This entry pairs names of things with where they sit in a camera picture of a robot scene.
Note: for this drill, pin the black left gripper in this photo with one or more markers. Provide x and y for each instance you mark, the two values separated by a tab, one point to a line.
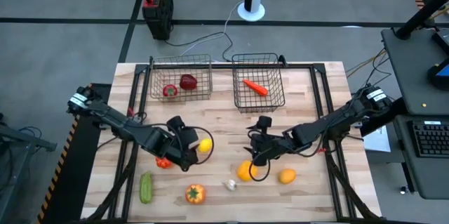
186	141

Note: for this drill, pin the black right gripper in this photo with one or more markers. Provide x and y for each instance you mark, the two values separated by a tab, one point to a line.
266	145

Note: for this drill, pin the yellow lemon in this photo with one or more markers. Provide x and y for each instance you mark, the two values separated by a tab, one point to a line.
205	145

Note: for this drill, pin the ribbed orange-red tomato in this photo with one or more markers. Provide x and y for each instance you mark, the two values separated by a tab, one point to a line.
162	163

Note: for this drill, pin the yellow bell pepper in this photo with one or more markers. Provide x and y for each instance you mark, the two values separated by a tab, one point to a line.
243	171

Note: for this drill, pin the red pepper with green stem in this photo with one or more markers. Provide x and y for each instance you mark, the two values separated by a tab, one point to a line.
170	91

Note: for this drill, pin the white garlic bulb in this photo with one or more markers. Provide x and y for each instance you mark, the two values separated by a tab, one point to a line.
230	185

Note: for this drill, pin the dark red apple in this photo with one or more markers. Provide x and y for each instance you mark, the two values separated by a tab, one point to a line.
188	82

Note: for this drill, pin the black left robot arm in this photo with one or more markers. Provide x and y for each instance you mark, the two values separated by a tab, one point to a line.
115	122

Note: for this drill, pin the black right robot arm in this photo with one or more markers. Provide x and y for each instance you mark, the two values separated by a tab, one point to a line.
326	125

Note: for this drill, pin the orange mango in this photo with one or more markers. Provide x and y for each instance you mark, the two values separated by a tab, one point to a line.
287	176

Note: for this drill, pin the orange bell pepper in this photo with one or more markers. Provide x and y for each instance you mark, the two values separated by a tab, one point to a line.
195	194

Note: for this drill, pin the orange carrot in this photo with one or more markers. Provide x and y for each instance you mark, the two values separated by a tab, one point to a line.
255	87

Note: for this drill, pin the green cucumber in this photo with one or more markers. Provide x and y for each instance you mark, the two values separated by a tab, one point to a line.
146	187

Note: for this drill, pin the black platform with hazard stripes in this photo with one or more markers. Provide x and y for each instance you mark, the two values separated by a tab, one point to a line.
77	168

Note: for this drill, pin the red and black power station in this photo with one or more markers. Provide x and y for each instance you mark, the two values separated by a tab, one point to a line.
158	10

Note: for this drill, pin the dark grey desk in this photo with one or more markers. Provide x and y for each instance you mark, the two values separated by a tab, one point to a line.
403	76

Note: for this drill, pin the dark grey stand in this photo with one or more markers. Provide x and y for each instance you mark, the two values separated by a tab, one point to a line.
21	139

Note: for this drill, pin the black keyboard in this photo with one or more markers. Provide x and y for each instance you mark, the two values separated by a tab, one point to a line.
431	139

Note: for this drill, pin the black monitor pole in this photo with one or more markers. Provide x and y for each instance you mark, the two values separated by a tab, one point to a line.
421	15

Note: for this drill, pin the black aluminium table frame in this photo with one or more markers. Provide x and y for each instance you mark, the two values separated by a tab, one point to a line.
224	66

